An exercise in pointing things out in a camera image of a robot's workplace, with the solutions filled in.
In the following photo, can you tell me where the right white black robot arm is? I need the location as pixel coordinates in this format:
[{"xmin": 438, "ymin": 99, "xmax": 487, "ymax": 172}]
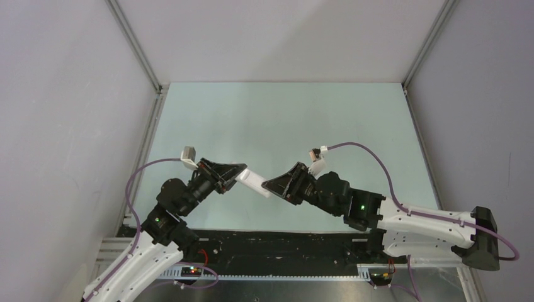
[{"xmin": 261, "ymin": 162, "xmax": 500, "ymax": 271}]

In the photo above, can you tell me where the left aluminium frame rail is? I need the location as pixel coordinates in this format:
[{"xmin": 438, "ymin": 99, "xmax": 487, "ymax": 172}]
[{"xmin": 104, "ymin": 0, "xmax": 169, "ymax": 226}]

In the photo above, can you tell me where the right aluminium frame rail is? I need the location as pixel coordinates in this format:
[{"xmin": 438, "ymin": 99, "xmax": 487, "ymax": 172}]
[{"xmin": 401, "ymin": 0, "xmax": 460, "ymax": 210}]

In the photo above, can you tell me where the right controller board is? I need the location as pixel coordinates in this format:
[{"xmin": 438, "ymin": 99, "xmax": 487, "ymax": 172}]
[{"xmin": 369, "ymin": 273, "xmax": 394, "ymax": 288}]

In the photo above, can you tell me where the aluminium frame rail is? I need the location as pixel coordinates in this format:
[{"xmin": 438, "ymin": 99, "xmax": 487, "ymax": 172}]
[
  {"xmin": 104, "ymin": 0, "xmax": 169, "ymax": 226},
  {"xmin": 401, "ymin": 0, "xmax": 460, "ymax": 210}
]

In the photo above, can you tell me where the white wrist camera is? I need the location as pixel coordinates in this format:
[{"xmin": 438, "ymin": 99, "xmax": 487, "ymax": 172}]
[
  {"xmin": 309, "ymin": 145, "xmax": 328, "ymax": 176},
  {"xmin": 180, "ymin": 146, "xmax": 198, "ymax": 171}
]

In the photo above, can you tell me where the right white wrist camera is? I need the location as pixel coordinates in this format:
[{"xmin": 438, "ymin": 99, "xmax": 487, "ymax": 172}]
[{"xmin": 309, "ymin": 145, "xmax": 328, "ymax": 176}]

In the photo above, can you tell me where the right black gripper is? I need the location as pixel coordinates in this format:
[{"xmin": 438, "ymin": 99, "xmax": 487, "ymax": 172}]
[{"xmin": 262, "ymin": 162, "xmax": 341, "ymax": 218}]

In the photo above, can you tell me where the controller board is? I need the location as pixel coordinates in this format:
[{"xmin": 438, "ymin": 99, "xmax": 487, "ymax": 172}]
[
  {"xmin": 369, "ymin": 273, "xmax": 394, "ymax": 288},
  {"xmin": 180, "ymin": 266, "xmax": 203, "ymax": 278}
]

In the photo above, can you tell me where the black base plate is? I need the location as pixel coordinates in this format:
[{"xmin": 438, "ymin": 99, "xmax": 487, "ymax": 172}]
[{"xmin": 121, "ymin": 228, "xmax": 408, "ymax": 277}]

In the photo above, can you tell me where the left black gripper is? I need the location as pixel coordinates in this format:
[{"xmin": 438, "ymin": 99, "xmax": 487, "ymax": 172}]
[{"xmin": 180, "ymin": 157, "xmax": 247, "ymax": 216}]

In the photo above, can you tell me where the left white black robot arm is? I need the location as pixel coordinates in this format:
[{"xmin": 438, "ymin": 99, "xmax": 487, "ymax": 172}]
[{"xmin": 81, "ymin": 159, "xmax": 247, "ymax": 301}]

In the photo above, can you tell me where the white remote control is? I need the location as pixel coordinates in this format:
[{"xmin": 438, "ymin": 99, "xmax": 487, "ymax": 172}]
[{"xmin": 236, "ymin": 167, "xmax": 271, "ymax": 198}]

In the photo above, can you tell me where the left controller board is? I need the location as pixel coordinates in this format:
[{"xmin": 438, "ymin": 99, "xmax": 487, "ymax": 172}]
[{"xmin": 180, "ymin": 266, "xmax": 203, "ymax": 278}]

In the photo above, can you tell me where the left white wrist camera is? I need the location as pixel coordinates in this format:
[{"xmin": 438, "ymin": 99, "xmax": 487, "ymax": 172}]
[{"xmin": 180, "ymin": 146, "xmax": 198, "ymax": 171}]

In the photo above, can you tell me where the grey slotted cable duct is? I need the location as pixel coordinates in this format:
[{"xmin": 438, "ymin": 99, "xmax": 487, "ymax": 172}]
[{"xmin": 158, "ymin": 266, "xmax": 372, "ymax": 281}]

